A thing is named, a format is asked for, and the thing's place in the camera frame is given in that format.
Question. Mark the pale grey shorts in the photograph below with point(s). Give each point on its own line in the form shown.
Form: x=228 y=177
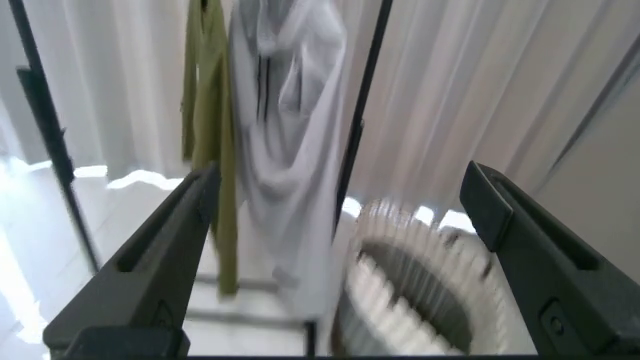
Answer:
x=295 y=150

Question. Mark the white curtain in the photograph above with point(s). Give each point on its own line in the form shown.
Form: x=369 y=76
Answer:
x=450 y=75

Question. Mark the green long-sleeved shirt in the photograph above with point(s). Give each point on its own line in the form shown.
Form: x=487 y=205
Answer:
x=210 y=100

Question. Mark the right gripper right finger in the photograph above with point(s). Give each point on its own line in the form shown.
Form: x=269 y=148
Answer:
x=565 y=280

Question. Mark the white laundry basket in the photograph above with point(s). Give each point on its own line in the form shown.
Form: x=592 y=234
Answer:
x=380 y=300

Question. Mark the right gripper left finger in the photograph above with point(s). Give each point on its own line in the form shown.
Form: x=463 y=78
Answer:
x=150 y=270

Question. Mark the black clothes rack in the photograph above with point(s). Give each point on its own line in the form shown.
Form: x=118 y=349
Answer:
x=47 y=120

